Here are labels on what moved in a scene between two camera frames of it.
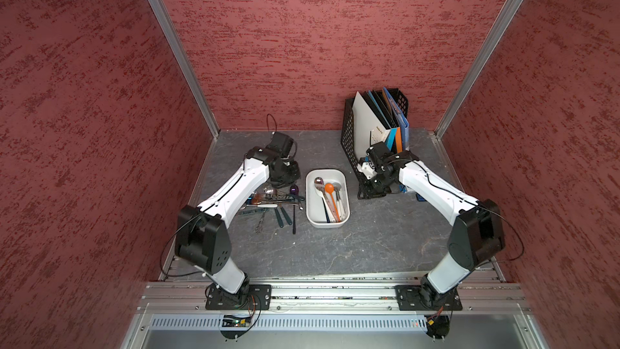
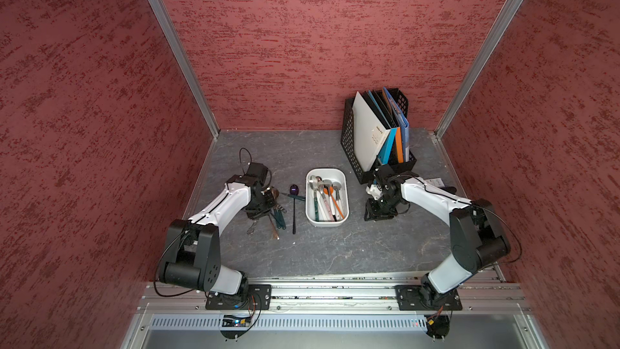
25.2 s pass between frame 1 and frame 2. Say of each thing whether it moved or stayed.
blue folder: stayed
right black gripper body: moved
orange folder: stayed
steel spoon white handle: stayed
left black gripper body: moved
